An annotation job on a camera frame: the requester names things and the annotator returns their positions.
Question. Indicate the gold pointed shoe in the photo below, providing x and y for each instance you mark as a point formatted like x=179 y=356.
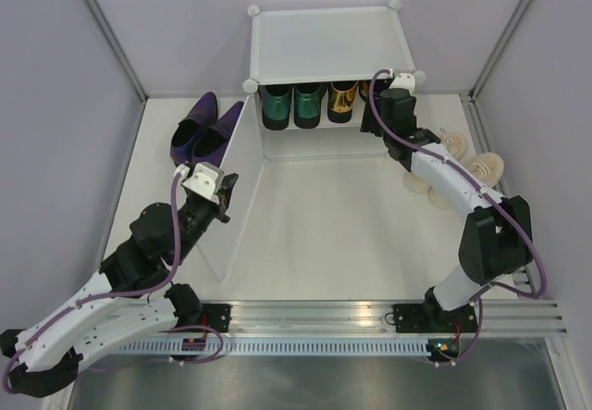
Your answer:
x=364 y=90
x=341 y=96

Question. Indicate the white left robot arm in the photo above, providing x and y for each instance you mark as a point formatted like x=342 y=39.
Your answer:
x=132 y=294

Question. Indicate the white cabinet door panel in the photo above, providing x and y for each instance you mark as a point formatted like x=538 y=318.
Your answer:
x=220 y=244

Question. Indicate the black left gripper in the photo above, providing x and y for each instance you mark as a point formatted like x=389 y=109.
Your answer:
x=228 y=189

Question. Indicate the white plastic shoe cabinet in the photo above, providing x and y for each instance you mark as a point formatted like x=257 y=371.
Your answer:
x=322 y=46

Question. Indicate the beige sneaker rear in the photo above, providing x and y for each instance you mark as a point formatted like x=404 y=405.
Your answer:
x=455 y=143

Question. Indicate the beige sneaker front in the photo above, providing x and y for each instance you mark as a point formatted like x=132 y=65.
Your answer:
x=487 y=168

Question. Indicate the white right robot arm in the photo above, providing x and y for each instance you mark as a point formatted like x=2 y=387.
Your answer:
x=497 y=235

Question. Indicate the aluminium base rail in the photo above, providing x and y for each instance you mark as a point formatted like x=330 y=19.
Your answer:
x=374 y=319

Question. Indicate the beige sneaker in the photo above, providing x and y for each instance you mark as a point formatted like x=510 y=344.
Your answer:
x=487 y=168
x=455 y=143

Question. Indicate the gold pointed shoe front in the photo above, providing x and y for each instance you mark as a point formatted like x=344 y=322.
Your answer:
x=364 y=90

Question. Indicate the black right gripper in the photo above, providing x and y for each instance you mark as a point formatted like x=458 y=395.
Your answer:
x=367 y=121

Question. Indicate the purple loafer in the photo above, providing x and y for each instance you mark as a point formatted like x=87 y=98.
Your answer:
x=212 y=145
x=202 y=115

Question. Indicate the green loafer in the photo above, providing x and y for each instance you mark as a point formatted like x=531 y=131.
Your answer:
x=276 y=106
x=307 y=104

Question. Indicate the white slotted cable duct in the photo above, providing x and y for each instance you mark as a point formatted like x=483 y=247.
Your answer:
x=280 y=346

